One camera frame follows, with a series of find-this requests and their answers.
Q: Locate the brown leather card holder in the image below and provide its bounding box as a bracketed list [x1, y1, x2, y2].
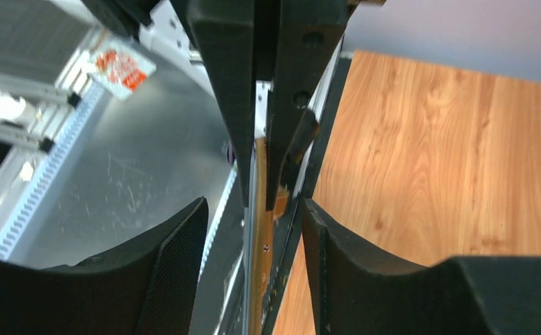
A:
[242, 108, 319, 334]

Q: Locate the red white snack packet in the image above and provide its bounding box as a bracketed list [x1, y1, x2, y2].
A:
[87, 39, 157, 101]

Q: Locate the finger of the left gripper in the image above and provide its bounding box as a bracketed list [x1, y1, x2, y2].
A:
[266, 1, 348, 210]
[187, 0, 255, 207]

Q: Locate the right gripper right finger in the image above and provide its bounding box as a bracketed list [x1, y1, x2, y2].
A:
[302, 199, 541, 334]

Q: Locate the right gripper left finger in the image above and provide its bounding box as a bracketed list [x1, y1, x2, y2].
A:
[0, 198, 208, 334]

